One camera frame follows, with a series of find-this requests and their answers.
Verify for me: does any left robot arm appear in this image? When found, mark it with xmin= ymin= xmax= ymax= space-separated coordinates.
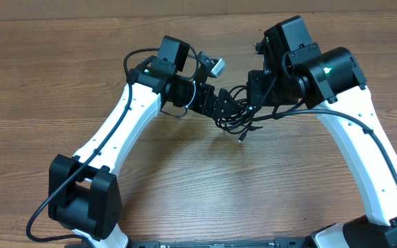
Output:
xmin=47 ymin=36 xmax=238 ymax=247

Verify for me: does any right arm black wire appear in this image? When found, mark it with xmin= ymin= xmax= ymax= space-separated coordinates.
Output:
xmin=252 ymin=51 xmax=397 ymax=225

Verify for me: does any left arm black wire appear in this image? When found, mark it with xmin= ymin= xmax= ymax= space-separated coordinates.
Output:
xmin=25 ymin=47 xmax=199 ymax=242

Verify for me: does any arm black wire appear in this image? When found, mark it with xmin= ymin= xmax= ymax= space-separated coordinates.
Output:
xmin=25 ymin=47 xmax=199 ymax=242
xmin=252 ymin=51 xmax=397 ymax=225

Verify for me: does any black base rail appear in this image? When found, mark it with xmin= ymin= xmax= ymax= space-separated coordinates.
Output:
xmin=125 ymin=237 xmax=307 ymax=248

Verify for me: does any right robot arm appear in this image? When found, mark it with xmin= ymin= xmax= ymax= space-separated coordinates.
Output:
xmin=248 ymin=16 xmax=397 ymax=247

